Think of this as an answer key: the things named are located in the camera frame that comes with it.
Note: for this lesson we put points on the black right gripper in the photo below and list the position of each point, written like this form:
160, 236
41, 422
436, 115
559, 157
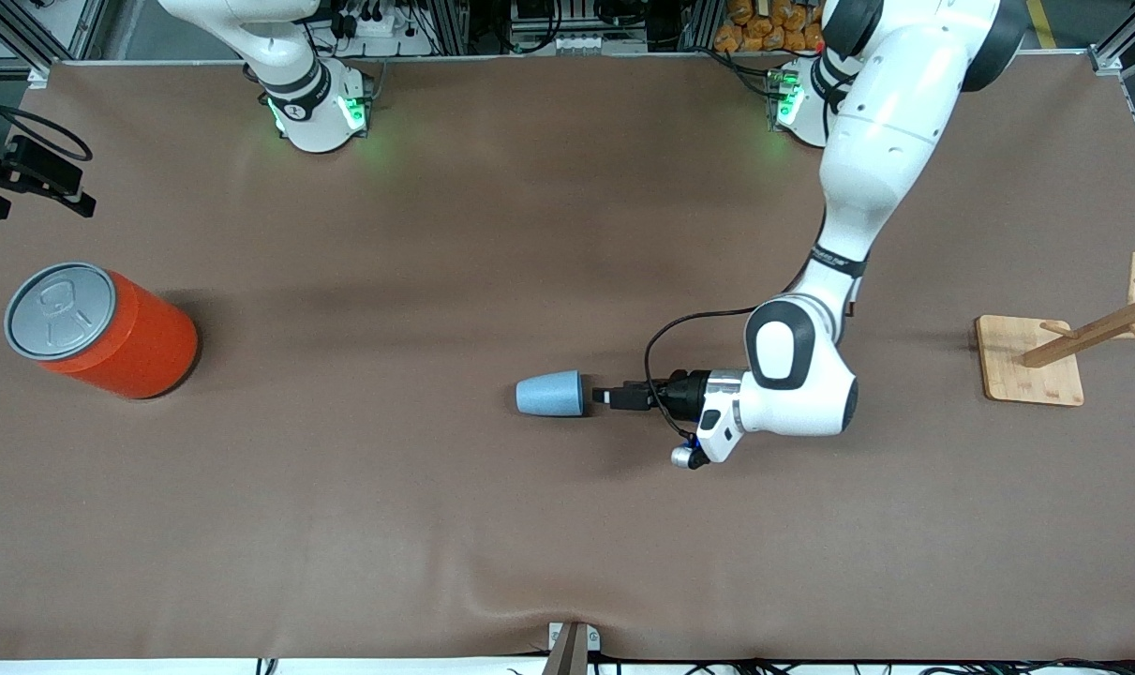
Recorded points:
31, 169

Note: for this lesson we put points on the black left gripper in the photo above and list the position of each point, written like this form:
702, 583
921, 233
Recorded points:
687, 393

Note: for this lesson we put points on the blue plastic cup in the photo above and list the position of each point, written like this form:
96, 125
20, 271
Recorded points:
548, 394

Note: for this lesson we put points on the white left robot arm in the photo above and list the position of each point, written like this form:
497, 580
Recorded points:
886, 122

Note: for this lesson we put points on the brown table mat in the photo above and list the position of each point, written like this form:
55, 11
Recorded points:
567, 525

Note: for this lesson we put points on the orange can with grey lid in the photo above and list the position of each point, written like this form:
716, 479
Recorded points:
136, 337

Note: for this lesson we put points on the white power strip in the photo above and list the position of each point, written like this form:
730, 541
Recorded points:
375, 21

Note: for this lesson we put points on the orange snack bag pile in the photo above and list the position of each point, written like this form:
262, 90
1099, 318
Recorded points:
764, 28

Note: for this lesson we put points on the wooden mug tree stand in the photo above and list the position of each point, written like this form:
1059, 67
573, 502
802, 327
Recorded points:
1026, 375

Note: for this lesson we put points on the aluminium frame post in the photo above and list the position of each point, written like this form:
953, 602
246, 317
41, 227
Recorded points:
1120, 52
23, 37

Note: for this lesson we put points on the grey table edge bracket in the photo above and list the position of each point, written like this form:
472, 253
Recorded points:
572, 647

